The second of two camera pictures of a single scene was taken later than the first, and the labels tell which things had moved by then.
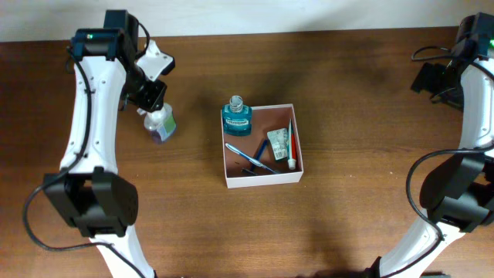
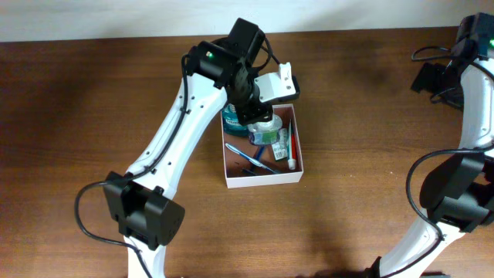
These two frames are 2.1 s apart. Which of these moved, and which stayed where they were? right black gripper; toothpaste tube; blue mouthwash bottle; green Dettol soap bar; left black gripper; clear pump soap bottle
Moved: left black gripper; clear pump soap bottle
Stayed: toothpaste tube; right black gripper; blue mouthwash bottle; green Dettol soap bar
